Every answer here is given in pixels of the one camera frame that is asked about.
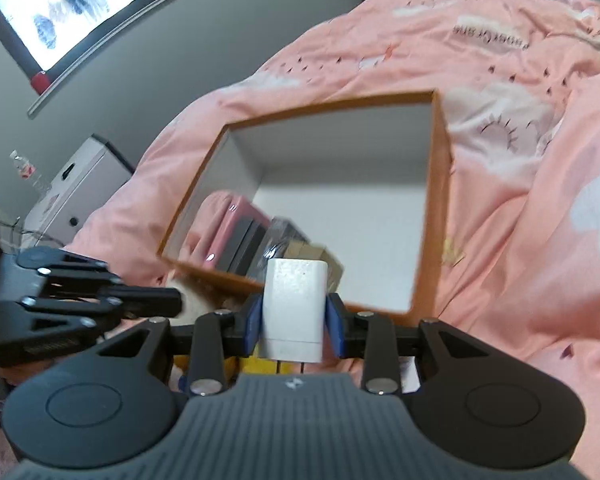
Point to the dark grey flat case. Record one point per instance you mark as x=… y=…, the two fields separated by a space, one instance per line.
x=245 y=250

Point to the yellow object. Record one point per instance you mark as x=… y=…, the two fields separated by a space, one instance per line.
x=257 y=365

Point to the clear plastic water bottle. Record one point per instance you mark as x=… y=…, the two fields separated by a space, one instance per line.
x=22 y=166

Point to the small brown cardboard box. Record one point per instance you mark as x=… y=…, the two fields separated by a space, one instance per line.
x=325 y=265

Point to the pink fabric pouch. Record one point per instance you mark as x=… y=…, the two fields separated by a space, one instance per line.
x=202 y=230

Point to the orange box with white inside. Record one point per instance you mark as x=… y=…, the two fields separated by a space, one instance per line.
x=340 y=170

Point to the framed window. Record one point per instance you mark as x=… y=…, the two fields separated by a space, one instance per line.
x=75 y=5

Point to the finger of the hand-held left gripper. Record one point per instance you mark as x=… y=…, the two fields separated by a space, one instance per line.
x=80 y=267
x=145 y=302

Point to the small red object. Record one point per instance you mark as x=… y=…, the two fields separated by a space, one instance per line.
x=40 y=83

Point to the white charger plug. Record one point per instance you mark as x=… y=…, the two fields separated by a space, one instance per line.
x=295 y=310

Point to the pink leather case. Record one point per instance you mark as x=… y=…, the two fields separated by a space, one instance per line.
x=235 y=230

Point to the white cabinet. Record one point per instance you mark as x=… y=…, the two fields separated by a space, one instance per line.
x=75 y=185

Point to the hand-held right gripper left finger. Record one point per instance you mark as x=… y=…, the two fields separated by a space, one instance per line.
x=254 y=325

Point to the clear plastic packet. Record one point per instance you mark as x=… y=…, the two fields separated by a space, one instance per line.
x=280 y=242

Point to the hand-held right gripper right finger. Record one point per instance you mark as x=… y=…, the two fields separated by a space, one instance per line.
x=335 y=325

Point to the pink printed blanket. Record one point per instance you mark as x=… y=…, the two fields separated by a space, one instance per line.
x=530 y=210

